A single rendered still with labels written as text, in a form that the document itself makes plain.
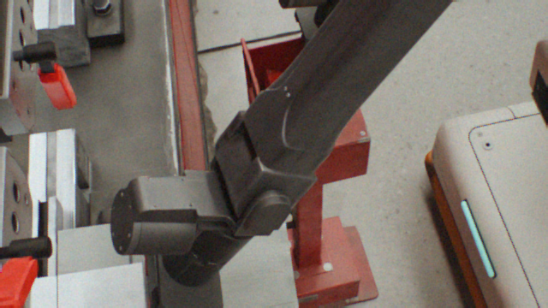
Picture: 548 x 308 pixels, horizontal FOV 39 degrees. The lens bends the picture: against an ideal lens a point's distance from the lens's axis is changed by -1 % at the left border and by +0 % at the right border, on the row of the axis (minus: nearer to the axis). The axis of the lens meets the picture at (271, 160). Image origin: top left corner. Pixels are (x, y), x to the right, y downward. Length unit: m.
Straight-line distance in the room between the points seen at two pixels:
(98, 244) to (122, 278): 0.05
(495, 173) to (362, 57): 1.24
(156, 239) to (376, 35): 0.25
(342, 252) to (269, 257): 0.97
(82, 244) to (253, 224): 0.32
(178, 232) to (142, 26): 0.62
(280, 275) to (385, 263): 1.11
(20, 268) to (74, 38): 0.62
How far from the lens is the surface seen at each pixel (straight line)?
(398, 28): 0.55
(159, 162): 1.09
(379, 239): 1.98
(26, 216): 0.72
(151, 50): 1.20
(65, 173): 1.00
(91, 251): 0.91
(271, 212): 0.63
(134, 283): 0.88
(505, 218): 1.74
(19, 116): 0.75
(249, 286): 0.86
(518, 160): 1.81
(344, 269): 1.81
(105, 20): 1.22
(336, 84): 0.57
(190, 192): 0.66
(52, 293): 0.90
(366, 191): 2.04
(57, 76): 0.77
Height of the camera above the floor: 1.80
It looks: 60 degrees down
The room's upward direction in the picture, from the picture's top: 5 degrees counter-clockwise
